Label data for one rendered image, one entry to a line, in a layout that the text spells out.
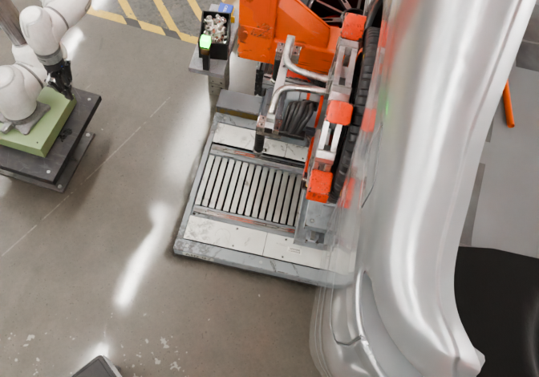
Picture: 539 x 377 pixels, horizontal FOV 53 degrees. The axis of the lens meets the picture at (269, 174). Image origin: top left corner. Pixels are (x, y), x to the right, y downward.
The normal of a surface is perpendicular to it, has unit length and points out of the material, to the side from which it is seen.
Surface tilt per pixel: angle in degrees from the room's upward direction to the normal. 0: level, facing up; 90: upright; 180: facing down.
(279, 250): 0
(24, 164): 0
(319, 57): 90
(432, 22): 53
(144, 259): 0
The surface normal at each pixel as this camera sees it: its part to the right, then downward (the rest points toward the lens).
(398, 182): -0.74, -0.40
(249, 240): 0.07, -0.46
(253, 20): -0.20, 0.86
